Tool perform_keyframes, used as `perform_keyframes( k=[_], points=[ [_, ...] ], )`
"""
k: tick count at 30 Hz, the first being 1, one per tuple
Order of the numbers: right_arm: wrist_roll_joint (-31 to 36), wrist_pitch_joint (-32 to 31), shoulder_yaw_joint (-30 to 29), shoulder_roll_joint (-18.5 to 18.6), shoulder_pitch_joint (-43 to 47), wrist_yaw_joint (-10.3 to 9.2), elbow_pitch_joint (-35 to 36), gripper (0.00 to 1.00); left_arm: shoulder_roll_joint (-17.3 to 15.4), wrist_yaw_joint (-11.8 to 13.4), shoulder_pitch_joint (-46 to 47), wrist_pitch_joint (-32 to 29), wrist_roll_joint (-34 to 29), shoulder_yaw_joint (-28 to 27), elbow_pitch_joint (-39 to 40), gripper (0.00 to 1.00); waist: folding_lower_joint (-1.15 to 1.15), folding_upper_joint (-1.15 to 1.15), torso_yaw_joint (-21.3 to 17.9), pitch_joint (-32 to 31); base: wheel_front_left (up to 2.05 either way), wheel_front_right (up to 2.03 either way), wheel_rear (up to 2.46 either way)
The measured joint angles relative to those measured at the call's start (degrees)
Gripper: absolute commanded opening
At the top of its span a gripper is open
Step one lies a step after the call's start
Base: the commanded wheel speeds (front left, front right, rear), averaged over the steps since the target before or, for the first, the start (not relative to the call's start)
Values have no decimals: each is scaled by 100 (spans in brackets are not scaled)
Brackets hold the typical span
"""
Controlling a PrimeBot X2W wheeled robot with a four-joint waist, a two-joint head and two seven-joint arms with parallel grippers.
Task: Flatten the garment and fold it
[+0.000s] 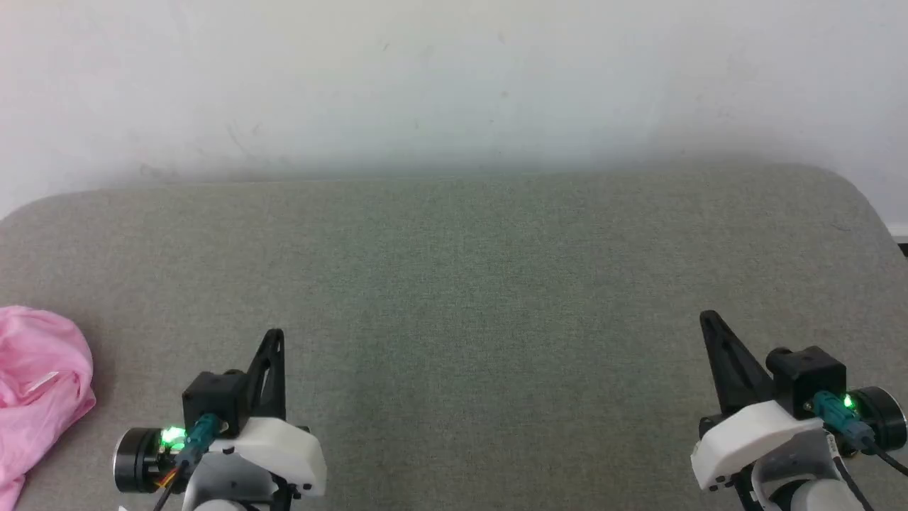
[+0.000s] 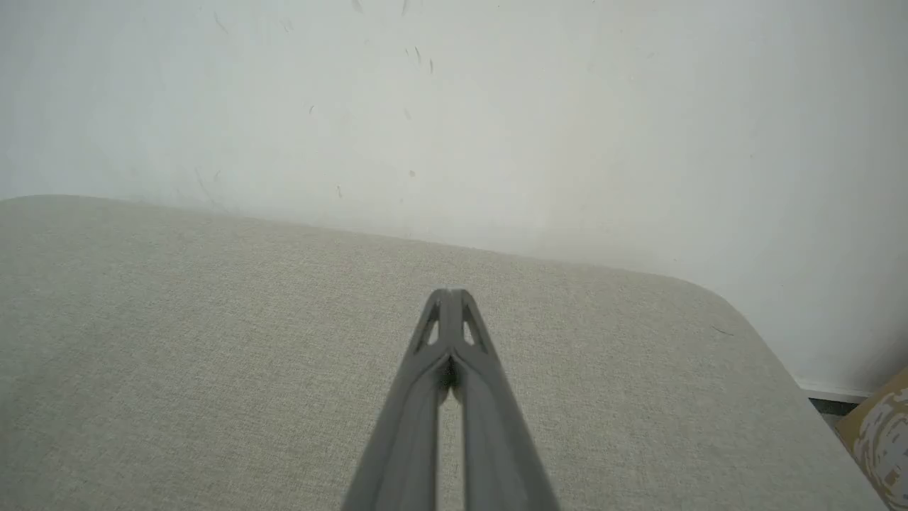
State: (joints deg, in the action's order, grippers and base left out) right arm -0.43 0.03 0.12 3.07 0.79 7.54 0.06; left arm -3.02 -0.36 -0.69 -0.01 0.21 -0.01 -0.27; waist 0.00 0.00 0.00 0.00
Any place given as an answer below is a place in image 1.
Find grey-green fabric sofa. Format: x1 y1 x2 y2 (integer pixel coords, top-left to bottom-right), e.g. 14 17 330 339
0 163 908 511

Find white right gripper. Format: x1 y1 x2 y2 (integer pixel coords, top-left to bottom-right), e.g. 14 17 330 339
691 310 828 492

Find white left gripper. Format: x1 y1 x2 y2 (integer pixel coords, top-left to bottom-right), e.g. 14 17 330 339
201 329 328 497

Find pink cloth shorts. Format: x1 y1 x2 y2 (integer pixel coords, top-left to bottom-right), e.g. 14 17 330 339
0 306 97 511

